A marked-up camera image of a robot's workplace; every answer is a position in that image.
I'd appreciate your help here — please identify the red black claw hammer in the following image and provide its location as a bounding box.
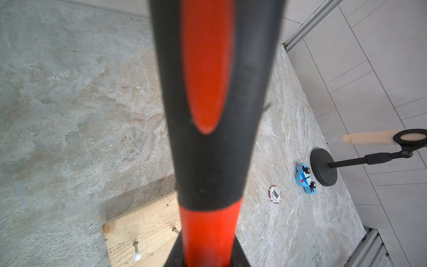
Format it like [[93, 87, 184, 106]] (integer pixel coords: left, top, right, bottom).
[[149, 1, 285, 267]]

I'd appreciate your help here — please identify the black stand with wooden peg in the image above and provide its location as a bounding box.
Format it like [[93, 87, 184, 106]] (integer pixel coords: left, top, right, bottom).
[[310, 129, 427, 186]]

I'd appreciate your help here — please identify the red white poker chip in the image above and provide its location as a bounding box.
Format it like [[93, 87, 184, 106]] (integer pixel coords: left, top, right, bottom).
[[268, 185, 281, 204]]

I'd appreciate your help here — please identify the pale wooden block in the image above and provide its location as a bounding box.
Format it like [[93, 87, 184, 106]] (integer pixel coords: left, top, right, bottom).
[[102, 191, 181, 267]]

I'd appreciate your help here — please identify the blue toy car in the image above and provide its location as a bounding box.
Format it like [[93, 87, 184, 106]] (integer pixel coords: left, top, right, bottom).
[[296, 164, 317, 194]]

